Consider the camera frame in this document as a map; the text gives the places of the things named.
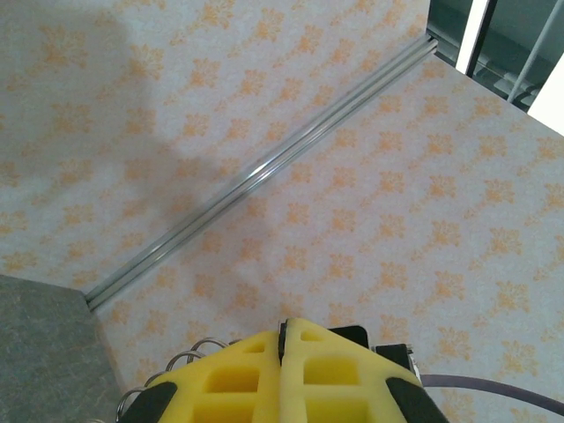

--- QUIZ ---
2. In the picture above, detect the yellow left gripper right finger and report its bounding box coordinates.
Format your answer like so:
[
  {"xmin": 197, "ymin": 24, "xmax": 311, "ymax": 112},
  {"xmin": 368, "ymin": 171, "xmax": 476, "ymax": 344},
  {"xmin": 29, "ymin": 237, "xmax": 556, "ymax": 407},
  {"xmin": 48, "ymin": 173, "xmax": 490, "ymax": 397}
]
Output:
[{"xmin": 279, "ymin": 317, "xmax": 450, "ymax": 423}]

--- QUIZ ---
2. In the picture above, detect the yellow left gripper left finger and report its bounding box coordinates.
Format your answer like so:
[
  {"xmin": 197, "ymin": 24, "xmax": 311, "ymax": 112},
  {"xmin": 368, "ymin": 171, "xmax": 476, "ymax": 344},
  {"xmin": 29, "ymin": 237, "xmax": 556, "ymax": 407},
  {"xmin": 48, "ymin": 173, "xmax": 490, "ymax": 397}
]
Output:
[{"xmin": 121, "ymin": 319, "xmax": 284, "ymax": 423}]

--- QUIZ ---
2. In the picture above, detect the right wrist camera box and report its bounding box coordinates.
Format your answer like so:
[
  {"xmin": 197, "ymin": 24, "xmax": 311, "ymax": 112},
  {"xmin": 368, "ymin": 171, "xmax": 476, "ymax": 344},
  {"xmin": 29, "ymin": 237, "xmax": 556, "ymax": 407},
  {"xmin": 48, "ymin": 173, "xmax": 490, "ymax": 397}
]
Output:
[{"xmin": 328, "ymin": 324, "xmax": 375, "ymax": 353}]

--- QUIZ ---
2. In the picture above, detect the aluminium frame post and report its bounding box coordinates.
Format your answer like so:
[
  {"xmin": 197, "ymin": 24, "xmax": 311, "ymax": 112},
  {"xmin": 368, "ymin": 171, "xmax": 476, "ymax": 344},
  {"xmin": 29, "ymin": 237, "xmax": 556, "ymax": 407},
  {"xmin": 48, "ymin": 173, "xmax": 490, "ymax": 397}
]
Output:
[{"xmin": 85, "ymin": 37, "xmax": 440, "ymax": 312}]

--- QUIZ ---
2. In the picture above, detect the room window with white frame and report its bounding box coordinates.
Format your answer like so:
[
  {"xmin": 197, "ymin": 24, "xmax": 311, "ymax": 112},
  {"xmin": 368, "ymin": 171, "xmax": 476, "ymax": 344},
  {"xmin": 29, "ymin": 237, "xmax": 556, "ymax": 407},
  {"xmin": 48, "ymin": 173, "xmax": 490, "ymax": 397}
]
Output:
[{"xmin": 426, "ymin": 0, "xmax": 564, "ymax": 137}]

